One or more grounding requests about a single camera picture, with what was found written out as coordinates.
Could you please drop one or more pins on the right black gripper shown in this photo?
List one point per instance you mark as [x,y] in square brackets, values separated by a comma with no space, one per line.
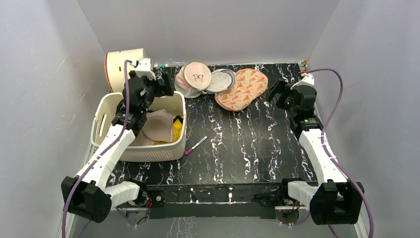
[282,93]

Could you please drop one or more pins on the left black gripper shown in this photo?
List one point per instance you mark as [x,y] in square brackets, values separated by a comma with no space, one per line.
[165,90]

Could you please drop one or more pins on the cream plastic laundry basket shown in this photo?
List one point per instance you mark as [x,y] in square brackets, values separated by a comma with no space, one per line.
[144,148]

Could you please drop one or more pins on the white mesh laundry bag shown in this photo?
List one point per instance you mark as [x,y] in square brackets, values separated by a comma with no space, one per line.
[192,79]

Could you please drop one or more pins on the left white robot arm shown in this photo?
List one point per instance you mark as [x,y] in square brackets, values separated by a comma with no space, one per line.
[86,194]

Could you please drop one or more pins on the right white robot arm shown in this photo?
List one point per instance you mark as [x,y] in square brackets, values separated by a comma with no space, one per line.
[335,200]

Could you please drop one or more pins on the beige bra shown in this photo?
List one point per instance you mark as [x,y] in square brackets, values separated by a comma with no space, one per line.
[145,136]

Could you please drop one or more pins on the yellow garment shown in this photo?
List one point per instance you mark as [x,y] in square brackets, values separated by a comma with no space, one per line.
[177,129]

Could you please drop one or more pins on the pink marker pen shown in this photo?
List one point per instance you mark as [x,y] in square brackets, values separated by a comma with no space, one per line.
[188,152]

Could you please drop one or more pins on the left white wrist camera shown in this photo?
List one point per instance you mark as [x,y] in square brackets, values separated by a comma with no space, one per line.
[145,68]

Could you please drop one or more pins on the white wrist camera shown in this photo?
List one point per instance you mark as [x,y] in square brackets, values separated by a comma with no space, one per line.
[308,80]
[145,68]

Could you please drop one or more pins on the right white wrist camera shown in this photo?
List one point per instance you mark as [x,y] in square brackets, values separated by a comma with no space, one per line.
[308,80]

